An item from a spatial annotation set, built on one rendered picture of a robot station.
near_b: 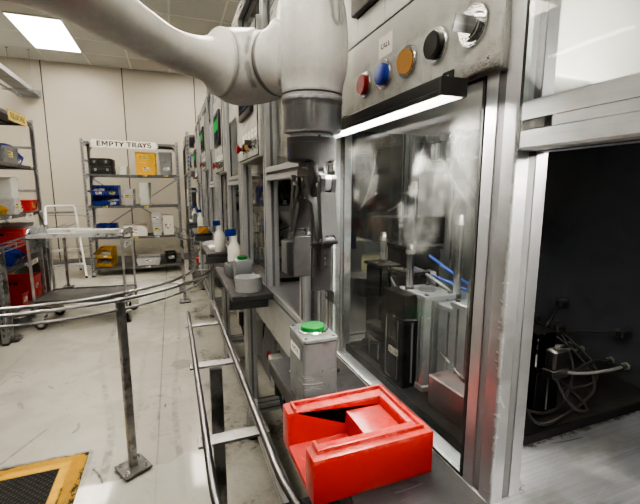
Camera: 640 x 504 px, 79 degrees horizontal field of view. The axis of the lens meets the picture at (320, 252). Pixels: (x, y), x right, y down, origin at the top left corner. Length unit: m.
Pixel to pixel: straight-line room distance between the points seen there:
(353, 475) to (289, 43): 0.55
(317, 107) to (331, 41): 0.09
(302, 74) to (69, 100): 7.38
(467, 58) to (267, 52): 0.29
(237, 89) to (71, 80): 7.30
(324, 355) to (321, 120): 0.35
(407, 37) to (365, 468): 0.54
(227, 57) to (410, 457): 0.61
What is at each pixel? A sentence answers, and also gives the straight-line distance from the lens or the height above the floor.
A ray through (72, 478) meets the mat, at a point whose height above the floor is 0.01.
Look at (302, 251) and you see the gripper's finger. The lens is 0.66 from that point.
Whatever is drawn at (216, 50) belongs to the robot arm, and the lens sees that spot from 0.67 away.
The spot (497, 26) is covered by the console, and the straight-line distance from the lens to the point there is 0.46.
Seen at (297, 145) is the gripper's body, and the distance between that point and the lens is 0.58.
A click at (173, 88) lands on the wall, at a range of 7.82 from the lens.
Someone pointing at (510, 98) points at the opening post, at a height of 1.34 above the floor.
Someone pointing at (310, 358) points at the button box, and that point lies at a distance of 0.62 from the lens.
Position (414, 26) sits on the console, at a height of 1.46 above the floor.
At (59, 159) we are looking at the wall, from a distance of 7.81.
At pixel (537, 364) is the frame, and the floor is 1.01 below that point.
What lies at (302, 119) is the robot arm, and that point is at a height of 1.35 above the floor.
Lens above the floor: 1.25
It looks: 9 degrees down
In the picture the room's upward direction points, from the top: straight up
